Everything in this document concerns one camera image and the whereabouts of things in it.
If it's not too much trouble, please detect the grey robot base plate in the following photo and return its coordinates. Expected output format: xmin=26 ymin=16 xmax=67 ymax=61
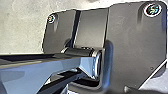
xmin=41 ymin=1 xmax=168 ymax=94

